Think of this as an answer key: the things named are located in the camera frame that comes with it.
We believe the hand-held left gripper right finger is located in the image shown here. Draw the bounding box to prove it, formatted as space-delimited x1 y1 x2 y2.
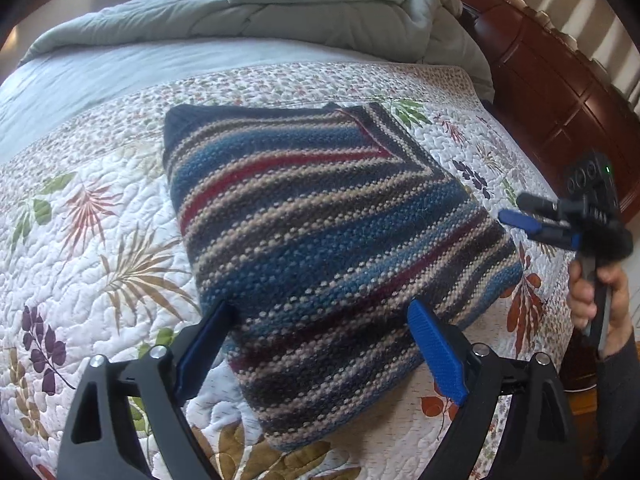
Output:
406 299 583 480

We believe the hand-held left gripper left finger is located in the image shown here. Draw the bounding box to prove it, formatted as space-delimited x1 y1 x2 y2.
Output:
57 300 238 480

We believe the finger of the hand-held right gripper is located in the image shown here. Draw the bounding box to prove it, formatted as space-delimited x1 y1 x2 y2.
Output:
497 208 583 252
516 191 591 223

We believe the striped knit sweater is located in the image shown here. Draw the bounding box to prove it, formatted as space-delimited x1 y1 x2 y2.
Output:
162 101 525 453

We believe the person's right hand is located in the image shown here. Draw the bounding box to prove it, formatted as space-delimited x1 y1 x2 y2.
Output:
567 260 632 357

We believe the white floral quilt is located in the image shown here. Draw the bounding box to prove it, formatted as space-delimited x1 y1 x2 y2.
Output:
0 62 581 480

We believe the plain cream curtain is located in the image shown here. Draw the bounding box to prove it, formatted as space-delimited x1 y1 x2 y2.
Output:
510 0 640 106

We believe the light blue comforter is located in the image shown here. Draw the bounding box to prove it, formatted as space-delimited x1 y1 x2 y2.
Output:
0 0 496 161

